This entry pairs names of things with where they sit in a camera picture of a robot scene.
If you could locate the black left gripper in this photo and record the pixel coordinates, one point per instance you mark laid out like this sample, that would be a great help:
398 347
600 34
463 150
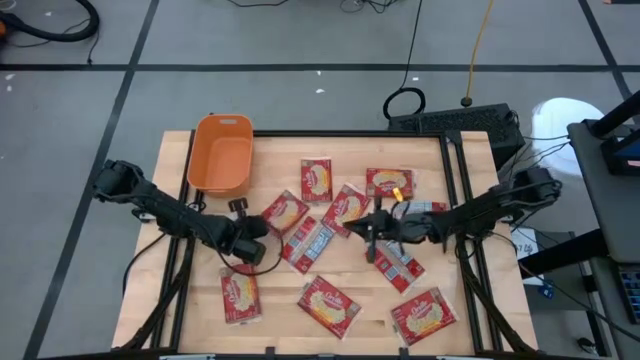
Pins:
247 250

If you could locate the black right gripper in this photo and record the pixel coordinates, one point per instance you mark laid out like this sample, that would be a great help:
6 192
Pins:
395 227

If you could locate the red Orville popcorn bag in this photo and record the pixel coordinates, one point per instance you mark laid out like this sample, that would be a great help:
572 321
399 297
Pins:
327 307
316 180
430 206
307 245
422 317
345 207
387 182
400 270
287 212
241 295

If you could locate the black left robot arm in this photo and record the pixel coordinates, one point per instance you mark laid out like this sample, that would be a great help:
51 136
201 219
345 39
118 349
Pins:
170 215

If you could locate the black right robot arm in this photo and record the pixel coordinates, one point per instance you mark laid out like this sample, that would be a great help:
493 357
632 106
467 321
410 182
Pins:
480 212

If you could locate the orange plastic basket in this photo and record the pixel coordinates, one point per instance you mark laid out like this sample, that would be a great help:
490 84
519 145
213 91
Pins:
220 165

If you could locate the black computer tower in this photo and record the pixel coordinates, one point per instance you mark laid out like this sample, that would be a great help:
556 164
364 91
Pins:
460 122

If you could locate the silver aluminium bar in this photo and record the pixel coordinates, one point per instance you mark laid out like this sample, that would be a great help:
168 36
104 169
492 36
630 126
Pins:
457 358
187 357

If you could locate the white paper sheet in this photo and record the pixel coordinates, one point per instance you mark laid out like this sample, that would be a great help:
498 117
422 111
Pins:
524 247

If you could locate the blue connector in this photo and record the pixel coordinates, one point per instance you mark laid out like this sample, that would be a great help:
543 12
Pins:
546 291

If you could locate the black cart bar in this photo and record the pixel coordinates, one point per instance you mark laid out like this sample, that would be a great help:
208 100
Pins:
565 252

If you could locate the grey cart top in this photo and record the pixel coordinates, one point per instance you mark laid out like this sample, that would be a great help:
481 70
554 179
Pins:
615 215

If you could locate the black box device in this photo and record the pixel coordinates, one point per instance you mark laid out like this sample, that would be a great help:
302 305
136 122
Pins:
620 150

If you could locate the dark keyboard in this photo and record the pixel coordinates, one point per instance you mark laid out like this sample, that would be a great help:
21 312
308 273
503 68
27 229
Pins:
632 292

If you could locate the black pole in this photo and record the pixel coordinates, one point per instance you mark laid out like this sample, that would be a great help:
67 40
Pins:
617 114

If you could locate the black aluminium table frame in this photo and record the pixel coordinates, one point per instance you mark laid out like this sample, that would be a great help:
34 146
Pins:
350 134

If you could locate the black frame clip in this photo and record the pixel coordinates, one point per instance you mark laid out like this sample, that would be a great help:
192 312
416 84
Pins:
403 353
270 353

